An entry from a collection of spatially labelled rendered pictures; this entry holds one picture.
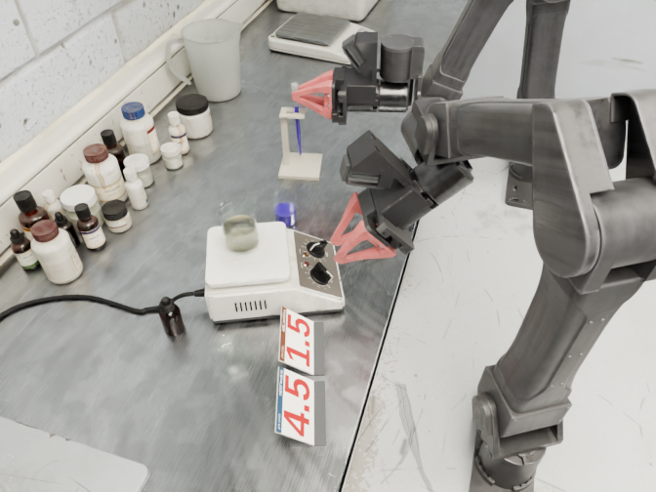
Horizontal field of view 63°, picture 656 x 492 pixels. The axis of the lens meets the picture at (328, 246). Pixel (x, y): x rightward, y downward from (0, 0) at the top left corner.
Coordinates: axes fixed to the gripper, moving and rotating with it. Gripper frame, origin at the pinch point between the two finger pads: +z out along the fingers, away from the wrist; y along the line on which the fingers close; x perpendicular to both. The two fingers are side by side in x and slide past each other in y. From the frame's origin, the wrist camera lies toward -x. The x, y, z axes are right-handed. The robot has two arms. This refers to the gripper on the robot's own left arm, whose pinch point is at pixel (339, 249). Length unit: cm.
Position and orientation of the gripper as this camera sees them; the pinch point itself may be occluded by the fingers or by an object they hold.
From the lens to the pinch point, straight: 73.4
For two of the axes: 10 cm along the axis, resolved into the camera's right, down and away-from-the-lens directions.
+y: 1.2, 7.0, -7.1
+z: -7.4, 5.4, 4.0
